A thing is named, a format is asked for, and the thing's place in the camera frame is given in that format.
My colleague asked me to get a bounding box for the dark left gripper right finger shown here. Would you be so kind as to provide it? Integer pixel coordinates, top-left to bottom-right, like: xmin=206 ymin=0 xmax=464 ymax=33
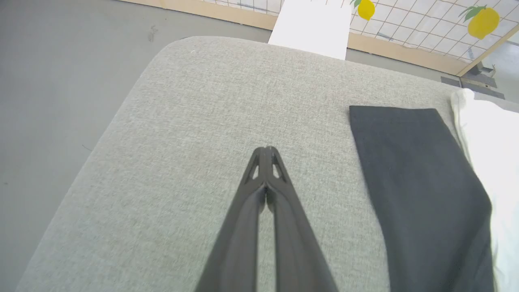
xmin=265 ymin=146 xmax=339 ymax=292

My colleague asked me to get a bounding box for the grey fabric sofa cushion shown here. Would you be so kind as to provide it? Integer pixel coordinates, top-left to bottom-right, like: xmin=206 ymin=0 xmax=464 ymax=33
xmin=15 ymin=36 xmax=519 ymax=292

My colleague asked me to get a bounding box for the lemon print partition screen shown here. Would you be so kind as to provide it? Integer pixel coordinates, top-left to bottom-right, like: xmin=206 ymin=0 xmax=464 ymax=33
xmin=120 ymin=0 xmax=519 ymax=77

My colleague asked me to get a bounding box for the grey metal partition foot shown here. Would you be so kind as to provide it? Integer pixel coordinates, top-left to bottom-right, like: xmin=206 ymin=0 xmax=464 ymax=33
xmin=470 ymin=61 xmax=498 ymax=78

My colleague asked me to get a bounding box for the white and black garment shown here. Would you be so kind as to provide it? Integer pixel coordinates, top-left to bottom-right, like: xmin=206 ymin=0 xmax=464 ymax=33
xmin=349 ymin=88 xmax=519 ymax=292

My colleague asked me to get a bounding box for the white rectangular box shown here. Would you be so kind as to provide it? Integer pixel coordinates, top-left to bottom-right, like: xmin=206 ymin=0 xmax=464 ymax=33
xmin=268 ymin=0 xmax=353 ymax=61

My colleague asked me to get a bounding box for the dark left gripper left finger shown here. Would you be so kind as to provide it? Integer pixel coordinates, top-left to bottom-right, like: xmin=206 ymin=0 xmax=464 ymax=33
xmin=194 ymin=146 xmax=267 ymax=292

